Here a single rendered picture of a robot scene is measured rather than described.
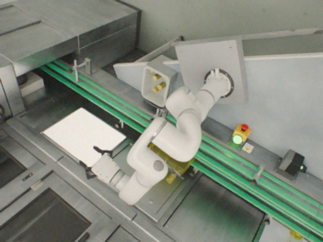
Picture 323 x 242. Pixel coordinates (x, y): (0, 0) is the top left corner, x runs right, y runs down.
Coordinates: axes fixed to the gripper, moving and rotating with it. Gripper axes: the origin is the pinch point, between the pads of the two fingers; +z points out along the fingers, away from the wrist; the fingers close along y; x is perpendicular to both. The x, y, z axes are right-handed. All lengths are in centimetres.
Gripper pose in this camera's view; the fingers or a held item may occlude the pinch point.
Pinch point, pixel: (88, 155)
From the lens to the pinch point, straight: 126.3
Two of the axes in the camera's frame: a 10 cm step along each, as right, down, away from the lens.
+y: 5.2, -6.4, 5.6
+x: 3.1, -4.7, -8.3
